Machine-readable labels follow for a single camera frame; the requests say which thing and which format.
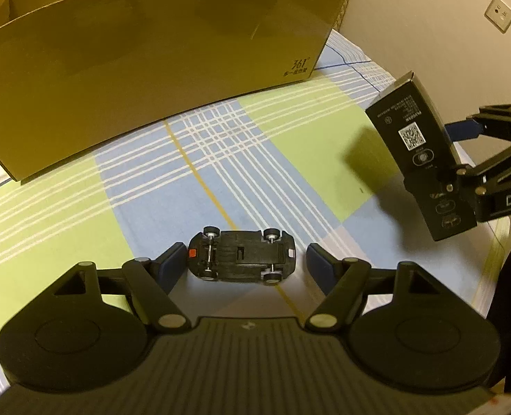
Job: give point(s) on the checkered tablecloth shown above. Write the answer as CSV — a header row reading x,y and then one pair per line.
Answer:
x,y
303,158

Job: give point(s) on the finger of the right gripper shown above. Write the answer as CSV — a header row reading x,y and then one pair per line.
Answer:
x,y
491,121
489,177

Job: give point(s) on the small toy car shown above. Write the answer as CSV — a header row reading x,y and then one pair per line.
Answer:
x,y
243,256

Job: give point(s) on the black product box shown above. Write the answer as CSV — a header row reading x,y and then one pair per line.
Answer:
x,y
409,125

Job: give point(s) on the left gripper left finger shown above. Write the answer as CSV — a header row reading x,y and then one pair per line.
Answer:
x,y
150,282

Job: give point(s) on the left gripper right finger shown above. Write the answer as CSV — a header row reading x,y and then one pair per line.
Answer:
x,y
342,281

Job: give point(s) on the brown cardboard box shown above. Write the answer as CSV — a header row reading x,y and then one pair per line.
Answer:
x,y
76,73

